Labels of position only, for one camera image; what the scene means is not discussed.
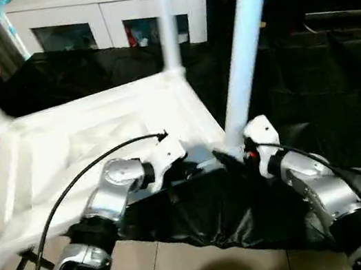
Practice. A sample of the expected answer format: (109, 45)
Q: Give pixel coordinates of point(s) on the white plastic table top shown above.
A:
(77, 125)

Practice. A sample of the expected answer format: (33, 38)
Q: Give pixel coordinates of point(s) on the black plastic mat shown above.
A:
(334, 97)

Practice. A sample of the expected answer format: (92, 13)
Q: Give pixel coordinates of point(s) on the red bottle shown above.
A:
(131, 38)

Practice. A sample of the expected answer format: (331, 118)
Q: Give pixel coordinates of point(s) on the black flat monitor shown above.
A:
(344, 14)

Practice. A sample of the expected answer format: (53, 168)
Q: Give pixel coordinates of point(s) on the white cabinet with glass doors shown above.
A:
(92, 10)

